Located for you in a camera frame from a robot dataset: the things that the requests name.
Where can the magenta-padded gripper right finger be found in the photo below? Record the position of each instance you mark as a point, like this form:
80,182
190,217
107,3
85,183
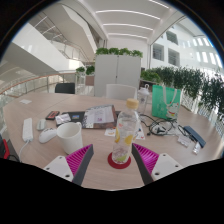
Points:
161,165

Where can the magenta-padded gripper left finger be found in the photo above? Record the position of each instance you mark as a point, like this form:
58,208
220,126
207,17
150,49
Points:
61,166

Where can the clear yellow-capped drink bottle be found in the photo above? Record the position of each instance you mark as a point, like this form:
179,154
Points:
125,133

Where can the white ceramic mug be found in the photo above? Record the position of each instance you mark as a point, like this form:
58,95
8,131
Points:
70,138

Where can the small white packet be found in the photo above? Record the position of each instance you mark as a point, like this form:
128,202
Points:
183,140

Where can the white computer mouse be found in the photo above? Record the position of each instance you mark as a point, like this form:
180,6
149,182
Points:
47,135

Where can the small clear plastic packet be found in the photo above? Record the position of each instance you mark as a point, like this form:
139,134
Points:
196,148

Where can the dark blue flat case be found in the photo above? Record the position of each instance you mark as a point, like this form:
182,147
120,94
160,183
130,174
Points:
194,136

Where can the flat round red coaster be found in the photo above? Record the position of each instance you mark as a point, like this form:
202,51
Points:
115,165

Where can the small grey-white oval device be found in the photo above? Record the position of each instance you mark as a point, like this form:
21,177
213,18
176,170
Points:
41,124

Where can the white power strip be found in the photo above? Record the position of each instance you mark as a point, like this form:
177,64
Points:
27,129

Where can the small black and red box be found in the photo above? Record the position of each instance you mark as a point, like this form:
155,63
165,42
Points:
52,115

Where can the green tote bag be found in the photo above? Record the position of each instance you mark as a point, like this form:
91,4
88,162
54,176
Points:
165,100

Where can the clear white-lidded shaker bottle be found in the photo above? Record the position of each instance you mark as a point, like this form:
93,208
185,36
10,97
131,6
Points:
143,98

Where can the small white paper note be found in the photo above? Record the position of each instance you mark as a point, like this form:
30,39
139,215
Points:
25,101

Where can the black chair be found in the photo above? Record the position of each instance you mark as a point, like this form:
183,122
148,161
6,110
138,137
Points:
65,88

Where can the white chair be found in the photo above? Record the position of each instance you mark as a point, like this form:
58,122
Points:
118,92

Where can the green plant hedge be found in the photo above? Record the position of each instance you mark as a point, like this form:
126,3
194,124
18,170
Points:
196,86

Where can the planter with green plants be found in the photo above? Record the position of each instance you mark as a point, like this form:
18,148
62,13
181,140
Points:
88,76

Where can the white cabinet topped with plants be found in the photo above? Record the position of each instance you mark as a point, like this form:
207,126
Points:
116,75

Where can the ceiling light strips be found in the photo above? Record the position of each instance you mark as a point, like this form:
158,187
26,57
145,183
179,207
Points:
128,14

